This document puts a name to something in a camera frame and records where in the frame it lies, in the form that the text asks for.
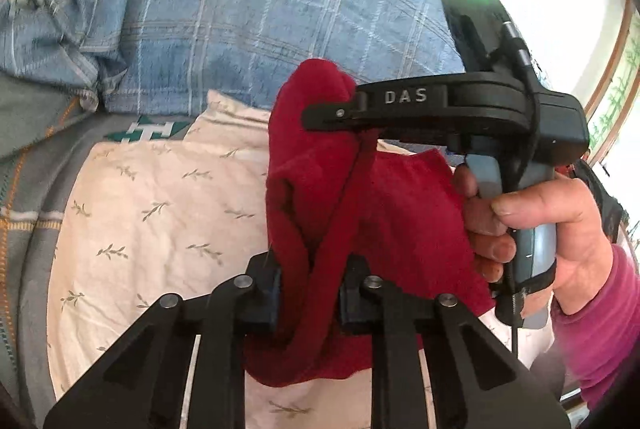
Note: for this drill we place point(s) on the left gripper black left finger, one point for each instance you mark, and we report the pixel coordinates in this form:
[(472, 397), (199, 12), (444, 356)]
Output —
[(180, 364)]

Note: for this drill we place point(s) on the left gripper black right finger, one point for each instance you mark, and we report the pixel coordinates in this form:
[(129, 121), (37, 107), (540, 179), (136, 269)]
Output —
[(435, 365)]

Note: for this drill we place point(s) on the red knit garment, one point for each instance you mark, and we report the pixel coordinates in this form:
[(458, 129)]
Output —
[(332, 195)]

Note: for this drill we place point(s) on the magenta right sleeve forearm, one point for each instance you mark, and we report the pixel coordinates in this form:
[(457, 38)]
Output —
[(597, 340)]

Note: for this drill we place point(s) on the person's right hand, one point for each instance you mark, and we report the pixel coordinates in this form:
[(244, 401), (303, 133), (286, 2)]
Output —
[(584, 256)]

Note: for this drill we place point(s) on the cream leaf-print pillow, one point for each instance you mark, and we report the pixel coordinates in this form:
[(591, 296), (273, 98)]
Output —
[(150, 218)]

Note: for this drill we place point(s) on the grey plaid bedsheet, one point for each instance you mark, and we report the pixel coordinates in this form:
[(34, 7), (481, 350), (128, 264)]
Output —
[(46, 135)]

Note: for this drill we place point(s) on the bamboo painting wooden frame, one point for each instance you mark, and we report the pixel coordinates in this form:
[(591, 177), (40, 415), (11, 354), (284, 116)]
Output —
[(613, 99)]

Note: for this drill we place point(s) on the black bag with straps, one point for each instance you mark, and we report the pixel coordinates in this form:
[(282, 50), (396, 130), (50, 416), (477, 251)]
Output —
[(611, 211)]

